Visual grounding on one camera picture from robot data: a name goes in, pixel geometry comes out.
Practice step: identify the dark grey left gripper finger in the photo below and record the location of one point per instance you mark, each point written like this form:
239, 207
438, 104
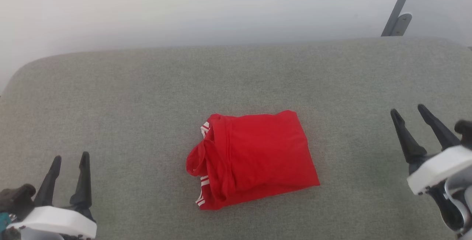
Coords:
48, 184
83, 184

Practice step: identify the grey metal bar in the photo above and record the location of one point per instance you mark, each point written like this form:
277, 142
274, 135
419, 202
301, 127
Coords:
400, 2

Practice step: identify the grey fabric sofa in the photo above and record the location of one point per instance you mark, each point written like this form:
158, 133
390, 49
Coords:
147, 103

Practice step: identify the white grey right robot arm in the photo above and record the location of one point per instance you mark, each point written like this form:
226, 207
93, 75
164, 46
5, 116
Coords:
462, 195

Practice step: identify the grey metal wall bracket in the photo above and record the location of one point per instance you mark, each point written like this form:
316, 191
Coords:
401, 25

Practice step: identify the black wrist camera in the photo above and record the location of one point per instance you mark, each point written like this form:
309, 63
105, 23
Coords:
16, 200
464, 133

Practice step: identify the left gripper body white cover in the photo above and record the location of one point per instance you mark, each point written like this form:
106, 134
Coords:
55, 221

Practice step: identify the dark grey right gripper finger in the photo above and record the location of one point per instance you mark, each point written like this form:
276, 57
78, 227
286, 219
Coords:
438, 129
407, 140

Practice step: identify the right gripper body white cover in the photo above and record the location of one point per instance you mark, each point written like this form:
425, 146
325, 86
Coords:
438, 170

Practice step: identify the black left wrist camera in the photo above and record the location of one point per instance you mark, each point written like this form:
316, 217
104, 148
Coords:
16, 200

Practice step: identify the red shirt with white sleeves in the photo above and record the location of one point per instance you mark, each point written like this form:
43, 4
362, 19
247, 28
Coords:
254, 159

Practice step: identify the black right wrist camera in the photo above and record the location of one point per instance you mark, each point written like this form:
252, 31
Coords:
464, 133

